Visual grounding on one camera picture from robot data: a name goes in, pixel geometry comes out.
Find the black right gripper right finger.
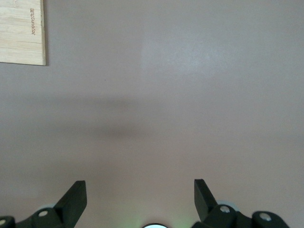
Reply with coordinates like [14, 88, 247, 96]
[190, 178, 289, 228]

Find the bamboo cutting board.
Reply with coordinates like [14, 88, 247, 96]
[0, 0, 46, 66]

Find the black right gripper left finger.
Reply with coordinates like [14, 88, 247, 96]
[0, 180, 86, 228]

